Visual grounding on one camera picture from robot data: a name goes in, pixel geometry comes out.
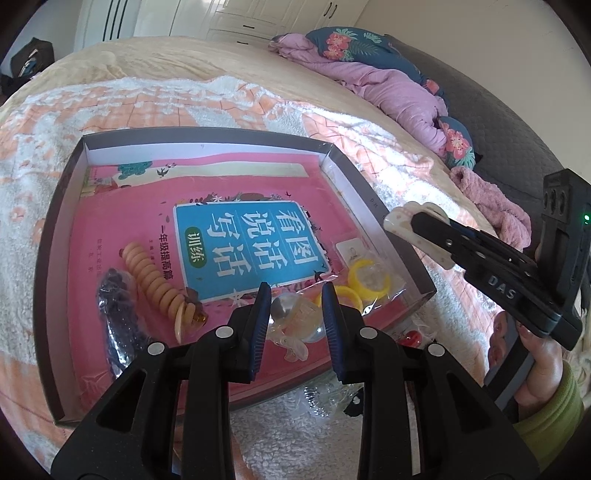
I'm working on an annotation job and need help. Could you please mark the white door with bags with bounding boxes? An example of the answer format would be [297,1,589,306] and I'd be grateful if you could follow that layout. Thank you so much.
[74,0,141,51]

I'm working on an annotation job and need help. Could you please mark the silver bracelet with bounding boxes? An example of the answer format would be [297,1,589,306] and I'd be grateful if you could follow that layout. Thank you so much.
[301,377,366,418]

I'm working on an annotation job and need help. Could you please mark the green sleeve right forearm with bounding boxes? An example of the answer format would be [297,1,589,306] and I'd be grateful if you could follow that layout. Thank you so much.
[514,362,584,471]

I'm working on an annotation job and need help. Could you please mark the person's right hand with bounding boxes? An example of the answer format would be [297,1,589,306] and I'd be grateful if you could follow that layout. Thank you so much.
[486,310,565,418]

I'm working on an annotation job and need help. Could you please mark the yellow ring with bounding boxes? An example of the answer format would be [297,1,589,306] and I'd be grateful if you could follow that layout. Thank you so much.
[346,258,394,301]
[314,284,366,315]

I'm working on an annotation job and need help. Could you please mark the orange white patterned blanket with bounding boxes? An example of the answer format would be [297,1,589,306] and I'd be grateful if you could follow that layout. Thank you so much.
[1,76,490,468]

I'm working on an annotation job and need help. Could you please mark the orange spiral hair tie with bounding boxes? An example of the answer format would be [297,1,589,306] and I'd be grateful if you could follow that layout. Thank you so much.
[120,241,206,345]

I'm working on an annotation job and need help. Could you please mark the white glossy wardrobe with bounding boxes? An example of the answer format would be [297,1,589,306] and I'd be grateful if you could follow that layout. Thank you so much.
[133,0,367,46]

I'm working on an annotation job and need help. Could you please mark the pink floral quilt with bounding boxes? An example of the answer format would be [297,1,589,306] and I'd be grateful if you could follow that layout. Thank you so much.
[269,27,477,169]

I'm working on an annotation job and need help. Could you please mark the pearl ball hair clip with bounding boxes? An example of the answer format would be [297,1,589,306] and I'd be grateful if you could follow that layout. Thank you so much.
[266,292,325,362]

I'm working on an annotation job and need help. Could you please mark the pink knitted garment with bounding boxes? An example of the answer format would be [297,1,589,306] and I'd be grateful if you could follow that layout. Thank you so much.
[450,167,532,251]

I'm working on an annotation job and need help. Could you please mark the grey shallow cardboard box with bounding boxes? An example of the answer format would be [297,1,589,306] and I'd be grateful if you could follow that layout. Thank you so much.
[33,127,436,426]

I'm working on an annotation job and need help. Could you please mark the beige bed cover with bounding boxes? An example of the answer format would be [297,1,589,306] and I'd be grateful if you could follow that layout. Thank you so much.
[0,35,500,241]

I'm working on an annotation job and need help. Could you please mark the small red ornament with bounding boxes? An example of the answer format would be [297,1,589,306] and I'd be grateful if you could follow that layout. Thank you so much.
[397,330,423,348]

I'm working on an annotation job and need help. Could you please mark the pink Chinese workbook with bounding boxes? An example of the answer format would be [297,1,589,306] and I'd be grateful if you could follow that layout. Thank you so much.
[67,152,411,408]

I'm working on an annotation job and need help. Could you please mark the cream claw hair clip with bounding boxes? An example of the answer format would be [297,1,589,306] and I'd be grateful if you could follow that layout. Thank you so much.
[383,201,455,270]

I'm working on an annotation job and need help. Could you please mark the black bag on floor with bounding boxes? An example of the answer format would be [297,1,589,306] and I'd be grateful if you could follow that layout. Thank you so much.
[1,37,55,97]

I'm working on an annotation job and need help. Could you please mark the yellow ring lower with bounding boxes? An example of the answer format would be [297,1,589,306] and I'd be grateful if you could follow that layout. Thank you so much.
[314,284,366,315]

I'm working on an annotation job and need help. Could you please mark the grey padded headboard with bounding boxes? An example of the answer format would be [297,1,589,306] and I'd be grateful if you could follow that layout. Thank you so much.
[388,35,563,224]

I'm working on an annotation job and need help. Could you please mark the dark bead bracelet bag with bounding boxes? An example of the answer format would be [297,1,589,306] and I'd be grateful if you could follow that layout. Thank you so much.
[96,268,151,379]

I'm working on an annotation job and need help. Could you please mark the yellow ring upper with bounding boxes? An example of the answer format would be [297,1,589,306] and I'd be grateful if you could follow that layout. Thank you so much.
[346,258,394,301]

